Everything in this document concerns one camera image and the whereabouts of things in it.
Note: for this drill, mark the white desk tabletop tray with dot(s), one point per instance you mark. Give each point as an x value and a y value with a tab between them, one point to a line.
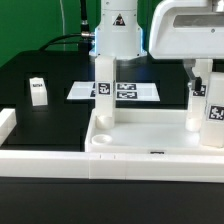
146	131

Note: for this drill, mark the white fiducial marker sheet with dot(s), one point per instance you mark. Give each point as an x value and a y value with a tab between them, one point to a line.
146	92

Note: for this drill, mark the white U-shaped obstacle fence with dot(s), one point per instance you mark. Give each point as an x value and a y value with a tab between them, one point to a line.
119	166

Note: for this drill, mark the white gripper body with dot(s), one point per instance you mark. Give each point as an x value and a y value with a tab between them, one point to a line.
188	29

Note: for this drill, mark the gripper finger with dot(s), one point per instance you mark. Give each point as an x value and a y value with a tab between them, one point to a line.
195	82

